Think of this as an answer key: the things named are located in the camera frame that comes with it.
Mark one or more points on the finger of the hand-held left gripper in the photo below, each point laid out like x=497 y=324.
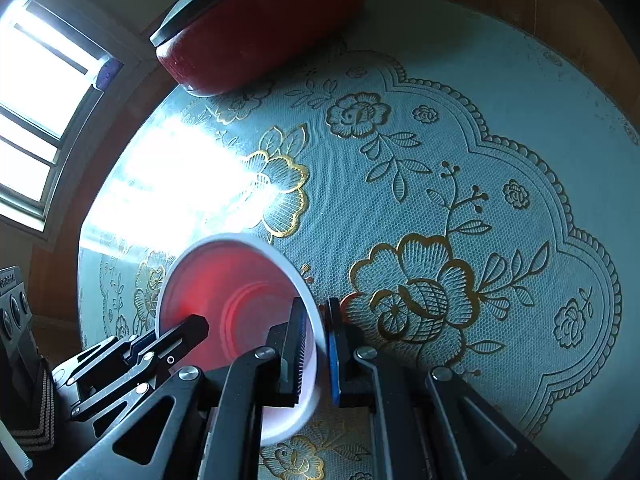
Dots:
x=95 y=362
x=187 y=332

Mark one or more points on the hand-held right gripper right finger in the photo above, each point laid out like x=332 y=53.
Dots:
x=333 y=360

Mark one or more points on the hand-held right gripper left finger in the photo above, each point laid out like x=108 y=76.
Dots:
x=289 y=355

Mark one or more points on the red plastic bowl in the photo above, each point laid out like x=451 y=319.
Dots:
x=225 y=280

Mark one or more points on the pale lace floral tablecloth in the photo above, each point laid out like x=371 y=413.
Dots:
x=450 y=160

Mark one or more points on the window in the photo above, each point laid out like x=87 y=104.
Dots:
x=40 y=90

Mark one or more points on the red pot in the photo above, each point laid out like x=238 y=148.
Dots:
x=260 y=52

